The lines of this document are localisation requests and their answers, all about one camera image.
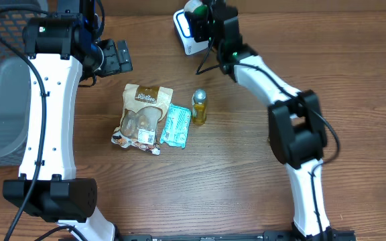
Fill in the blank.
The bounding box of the yellow liquid bottle silver cap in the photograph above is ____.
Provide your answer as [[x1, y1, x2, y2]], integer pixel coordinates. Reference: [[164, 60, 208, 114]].
[[192, 89, 208, 125]]

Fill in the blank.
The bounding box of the teal tissue pack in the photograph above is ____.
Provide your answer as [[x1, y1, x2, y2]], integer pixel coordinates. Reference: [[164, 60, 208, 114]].
[[160, 104, 191, 149]]

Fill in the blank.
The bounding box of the green lidded jar with tissues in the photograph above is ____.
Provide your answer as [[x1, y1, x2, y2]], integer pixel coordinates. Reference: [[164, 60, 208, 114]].
[[184, 0, 208, 16]]

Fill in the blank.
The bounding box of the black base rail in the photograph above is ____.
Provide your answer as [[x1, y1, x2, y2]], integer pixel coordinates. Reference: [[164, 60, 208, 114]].
[[119, 229, 357, 241]]

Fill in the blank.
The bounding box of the white barcode scanner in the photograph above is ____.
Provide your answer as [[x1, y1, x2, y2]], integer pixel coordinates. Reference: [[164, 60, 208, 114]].
[[173, 9, 208, 56]]

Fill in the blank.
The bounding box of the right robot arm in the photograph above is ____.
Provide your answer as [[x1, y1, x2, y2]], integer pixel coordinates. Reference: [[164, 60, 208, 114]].
[[183, 1, 332, 240]]

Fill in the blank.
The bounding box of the dark grey plastic basket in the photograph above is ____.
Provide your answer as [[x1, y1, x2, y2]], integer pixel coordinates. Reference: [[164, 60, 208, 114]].
[[0, 0, 48, 166]]

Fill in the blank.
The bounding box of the brown snack wrapper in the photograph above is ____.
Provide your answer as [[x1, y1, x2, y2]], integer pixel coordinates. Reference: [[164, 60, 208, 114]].
[[111, 84, 173, 155]]

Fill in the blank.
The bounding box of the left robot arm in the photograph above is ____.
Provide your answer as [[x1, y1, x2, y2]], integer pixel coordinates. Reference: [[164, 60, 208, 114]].
[[3, 1, 132, 240]]

